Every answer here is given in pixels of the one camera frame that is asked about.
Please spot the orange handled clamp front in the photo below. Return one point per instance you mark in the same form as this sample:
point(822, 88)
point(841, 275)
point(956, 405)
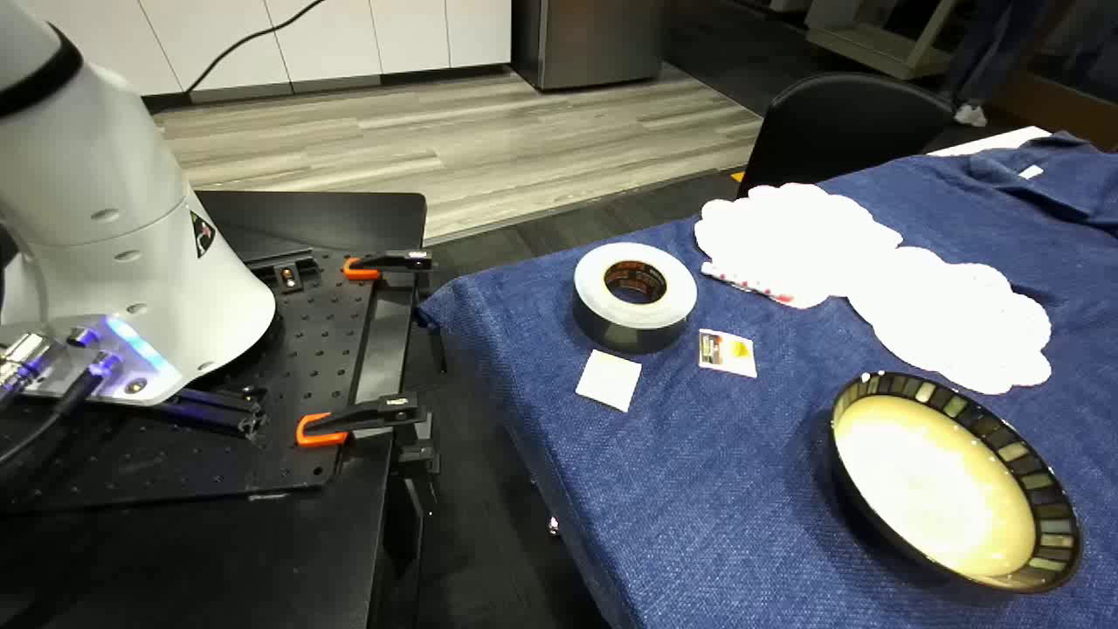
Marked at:
point(354, 422)

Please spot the stainless steel cabinet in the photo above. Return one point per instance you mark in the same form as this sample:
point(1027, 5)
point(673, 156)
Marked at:
point(587, 45)

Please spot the grey tape roll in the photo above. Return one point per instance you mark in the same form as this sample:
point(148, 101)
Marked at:
point(634, 297)

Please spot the orange handled clamp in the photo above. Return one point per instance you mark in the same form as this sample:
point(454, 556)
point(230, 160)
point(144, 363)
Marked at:
point(354, 422)
point(381, 262)

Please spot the black perforated mounting board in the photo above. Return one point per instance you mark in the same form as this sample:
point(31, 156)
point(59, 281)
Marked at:
point(227, 434)

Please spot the blue denim tablecloth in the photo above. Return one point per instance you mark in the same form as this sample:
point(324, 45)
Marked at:
point(711, 500)

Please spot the orange handled clamp rear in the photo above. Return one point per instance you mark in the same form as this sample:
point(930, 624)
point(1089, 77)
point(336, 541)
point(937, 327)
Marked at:
point(381, 262)

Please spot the black rimmed cream bowl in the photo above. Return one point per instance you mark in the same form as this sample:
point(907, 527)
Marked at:
point(950, 483)

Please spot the black office chair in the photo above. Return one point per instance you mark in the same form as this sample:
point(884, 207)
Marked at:
point(841, 124)

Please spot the small white paper doily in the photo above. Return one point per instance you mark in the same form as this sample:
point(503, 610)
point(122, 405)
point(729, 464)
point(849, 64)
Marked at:
point(789, 243)

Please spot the large white paper doily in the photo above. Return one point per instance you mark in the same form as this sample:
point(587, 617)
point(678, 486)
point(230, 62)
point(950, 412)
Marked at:
point(956, 318)

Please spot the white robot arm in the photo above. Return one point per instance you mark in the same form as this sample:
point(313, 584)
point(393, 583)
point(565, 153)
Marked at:
point(116, 267)

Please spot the white paper square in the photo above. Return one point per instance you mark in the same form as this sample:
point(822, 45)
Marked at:
point(608, 380)

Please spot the picture sachet near tape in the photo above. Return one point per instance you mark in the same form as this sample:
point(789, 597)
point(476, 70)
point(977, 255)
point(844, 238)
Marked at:
point(729, 356)

